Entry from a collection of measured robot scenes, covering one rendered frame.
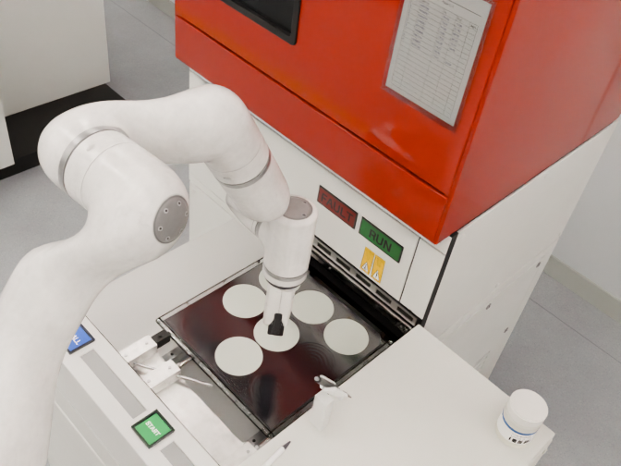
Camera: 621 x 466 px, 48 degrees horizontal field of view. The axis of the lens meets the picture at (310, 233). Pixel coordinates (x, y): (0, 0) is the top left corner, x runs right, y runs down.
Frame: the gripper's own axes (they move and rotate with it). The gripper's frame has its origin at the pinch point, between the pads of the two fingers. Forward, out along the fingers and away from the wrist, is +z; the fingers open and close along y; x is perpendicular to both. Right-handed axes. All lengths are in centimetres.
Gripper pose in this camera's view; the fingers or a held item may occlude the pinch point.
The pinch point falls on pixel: (275, 325)
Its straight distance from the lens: 141.9
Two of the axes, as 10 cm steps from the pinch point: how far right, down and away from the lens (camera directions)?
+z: -1.3, 7.3, 6.7
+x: 9.9, 1.4, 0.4
